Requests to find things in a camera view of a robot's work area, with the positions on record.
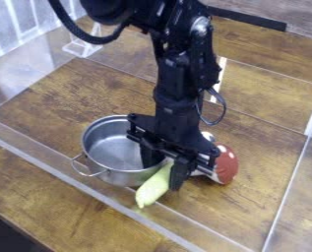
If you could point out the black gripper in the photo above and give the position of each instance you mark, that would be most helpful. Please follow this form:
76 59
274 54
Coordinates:
172 140

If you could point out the light green plush spoon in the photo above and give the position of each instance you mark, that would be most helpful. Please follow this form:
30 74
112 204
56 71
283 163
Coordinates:
155 187

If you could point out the small stainless steel pot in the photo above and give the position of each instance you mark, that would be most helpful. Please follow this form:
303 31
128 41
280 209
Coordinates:
110 157

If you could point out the plush red cap mushroom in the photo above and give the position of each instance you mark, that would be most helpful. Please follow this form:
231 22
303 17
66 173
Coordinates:
227 163

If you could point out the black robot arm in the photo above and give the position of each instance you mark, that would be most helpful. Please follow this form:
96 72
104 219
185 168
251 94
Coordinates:
180 28

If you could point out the clear acrylic front barrier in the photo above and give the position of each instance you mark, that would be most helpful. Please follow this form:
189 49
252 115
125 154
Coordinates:
184 230

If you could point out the clear acrylic barrier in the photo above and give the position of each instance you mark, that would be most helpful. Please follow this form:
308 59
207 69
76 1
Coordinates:
184 230
113 83

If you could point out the clear acrylic back barrier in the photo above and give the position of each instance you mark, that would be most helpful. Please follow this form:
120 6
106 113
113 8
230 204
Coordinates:
113 83

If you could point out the black bar on table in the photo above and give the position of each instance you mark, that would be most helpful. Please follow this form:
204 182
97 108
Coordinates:
248 19

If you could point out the clear acrylic triangle bracket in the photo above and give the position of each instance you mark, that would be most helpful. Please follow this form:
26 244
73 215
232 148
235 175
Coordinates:
81 48

